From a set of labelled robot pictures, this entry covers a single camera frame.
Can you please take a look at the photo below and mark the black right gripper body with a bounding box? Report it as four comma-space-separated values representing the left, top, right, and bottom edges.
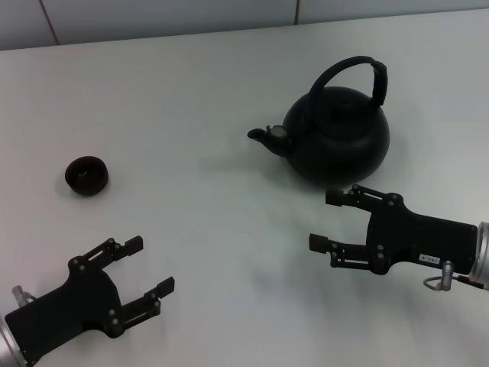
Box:
364, 193, 478, 276

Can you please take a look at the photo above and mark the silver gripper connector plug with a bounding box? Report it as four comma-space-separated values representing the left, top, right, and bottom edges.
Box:
11, 284, 34, 307
423, 258, 456, 292

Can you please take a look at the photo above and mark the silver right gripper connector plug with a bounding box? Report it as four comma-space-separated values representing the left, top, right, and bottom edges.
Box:
423, 258, 456, 292

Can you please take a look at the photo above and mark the dark brown teacup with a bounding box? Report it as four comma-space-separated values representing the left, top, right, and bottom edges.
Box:
63, 154, 110, 196

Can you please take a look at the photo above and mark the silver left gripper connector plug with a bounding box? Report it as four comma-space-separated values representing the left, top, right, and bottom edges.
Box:
11, 284, 34, 307

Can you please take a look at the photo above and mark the black round teapot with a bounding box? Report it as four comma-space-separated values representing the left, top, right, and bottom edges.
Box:
247, 55, 391, 188

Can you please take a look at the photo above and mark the black teapot lid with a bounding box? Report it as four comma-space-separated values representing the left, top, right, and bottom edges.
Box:
319, 86, 379, 115

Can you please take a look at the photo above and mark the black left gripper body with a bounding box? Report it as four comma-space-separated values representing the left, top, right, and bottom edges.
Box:
4, 258, 127, 364

